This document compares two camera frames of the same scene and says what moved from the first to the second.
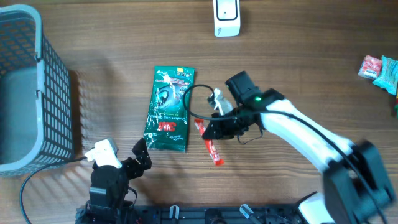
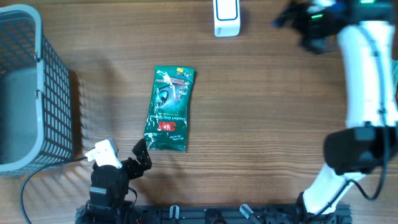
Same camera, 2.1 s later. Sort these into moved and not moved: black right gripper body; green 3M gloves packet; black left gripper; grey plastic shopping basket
Moved: black right gripper body
Not moved: green 3M gloves packet; black left gripper; grey plastic shopping basket
